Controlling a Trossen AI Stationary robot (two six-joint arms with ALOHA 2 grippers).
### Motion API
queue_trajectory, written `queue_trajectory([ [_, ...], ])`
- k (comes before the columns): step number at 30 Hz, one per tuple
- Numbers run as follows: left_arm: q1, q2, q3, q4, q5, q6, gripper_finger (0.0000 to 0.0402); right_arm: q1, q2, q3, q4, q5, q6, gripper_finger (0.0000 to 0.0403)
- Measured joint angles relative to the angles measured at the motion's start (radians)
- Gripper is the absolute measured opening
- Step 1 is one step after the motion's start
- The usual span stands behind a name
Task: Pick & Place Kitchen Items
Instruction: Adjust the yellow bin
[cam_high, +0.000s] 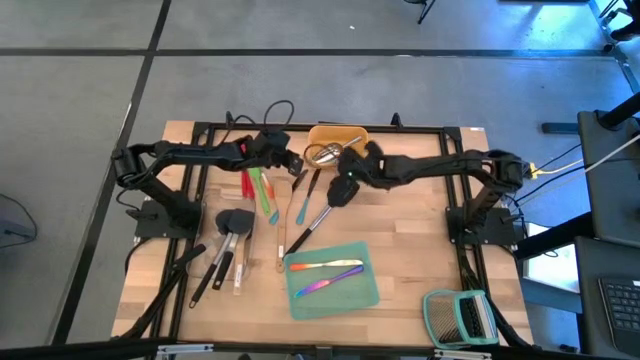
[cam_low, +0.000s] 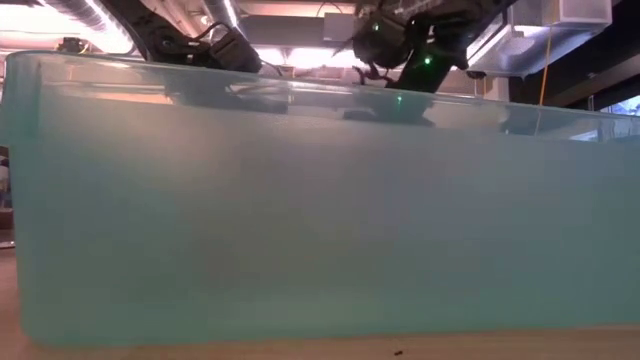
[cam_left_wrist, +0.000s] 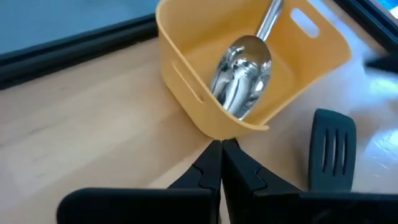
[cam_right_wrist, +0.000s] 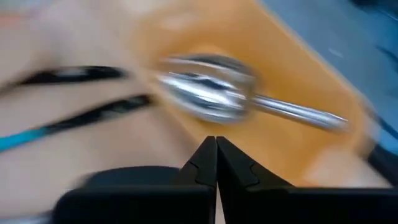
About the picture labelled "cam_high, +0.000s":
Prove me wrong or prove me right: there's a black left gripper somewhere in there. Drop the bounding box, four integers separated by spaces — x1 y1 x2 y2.
238 129 305 177

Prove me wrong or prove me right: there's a metal scoop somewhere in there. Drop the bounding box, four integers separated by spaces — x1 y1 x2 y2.
310 135 365 167

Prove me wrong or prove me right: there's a red silicone spatula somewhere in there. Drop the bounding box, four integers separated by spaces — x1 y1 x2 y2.
240 142 257 202

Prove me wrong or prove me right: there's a clear plastic tray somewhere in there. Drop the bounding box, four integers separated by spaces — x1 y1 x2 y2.
185 191 258 282

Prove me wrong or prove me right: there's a rainbow metal knife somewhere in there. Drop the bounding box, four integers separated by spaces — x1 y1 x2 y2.
292 264 366 300

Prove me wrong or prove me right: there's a steel utensil with black handle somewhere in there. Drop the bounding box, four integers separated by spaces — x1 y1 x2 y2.
232 238 247 296

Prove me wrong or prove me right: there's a black handled knife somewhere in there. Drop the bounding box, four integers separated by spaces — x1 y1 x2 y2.
171 242 224 274

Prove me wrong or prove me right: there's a teal plastic bin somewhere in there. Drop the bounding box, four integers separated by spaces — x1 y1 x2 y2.
282 240 382 322

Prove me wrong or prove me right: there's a green silicone spatula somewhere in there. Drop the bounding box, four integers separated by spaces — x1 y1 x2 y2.
247 167 273 217

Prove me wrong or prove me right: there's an orange plastic bin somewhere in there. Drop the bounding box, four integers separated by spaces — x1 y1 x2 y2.
306 124 371 170

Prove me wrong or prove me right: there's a green dish rack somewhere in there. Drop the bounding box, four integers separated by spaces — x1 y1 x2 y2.
422 288 501 350

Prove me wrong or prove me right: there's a dark floor foot bar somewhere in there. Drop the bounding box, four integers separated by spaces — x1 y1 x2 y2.
541 121 582 135

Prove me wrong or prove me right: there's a black desk beam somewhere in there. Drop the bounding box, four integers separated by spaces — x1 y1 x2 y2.
514 212 597 261

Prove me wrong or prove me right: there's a dark grey side table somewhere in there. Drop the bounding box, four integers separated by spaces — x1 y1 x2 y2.
577 107 640 250

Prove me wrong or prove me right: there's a black pole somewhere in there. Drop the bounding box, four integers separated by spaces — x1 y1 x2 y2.
597 91 640 130

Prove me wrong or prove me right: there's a dark grey desk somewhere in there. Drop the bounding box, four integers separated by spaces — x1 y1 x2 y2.
573 234 640 360

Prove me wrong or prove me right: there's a black laptop keyboard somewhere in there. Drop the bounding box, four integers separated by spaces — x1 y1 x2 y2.
597 276 640 357

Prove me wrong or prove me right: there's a black braided cable sleeve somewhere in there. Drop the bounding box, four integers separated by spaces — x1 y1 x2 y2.
117 262 182 341
459 247 535 350

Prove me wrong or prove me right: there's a yellow floor cable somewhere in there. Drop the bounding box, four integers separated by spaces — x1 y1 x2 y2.
537 158 585 176

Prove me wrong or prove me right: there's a silver frame bracket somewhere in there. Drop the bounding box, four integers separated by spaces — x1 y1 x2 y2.
156 343 215 357
433 348 494 360

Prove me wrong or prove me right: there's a white cable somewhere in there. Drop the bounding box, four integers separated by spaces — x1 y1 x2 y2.
583 132 640 175

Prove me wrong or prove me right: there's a black frame crossbeam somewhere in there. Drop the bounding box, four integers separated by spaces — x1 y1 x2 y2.
0 337 640 360

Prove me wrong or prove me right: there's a grey metal floor rail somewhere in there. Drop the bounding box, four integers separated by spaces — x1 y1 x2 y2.
588 0 640 94

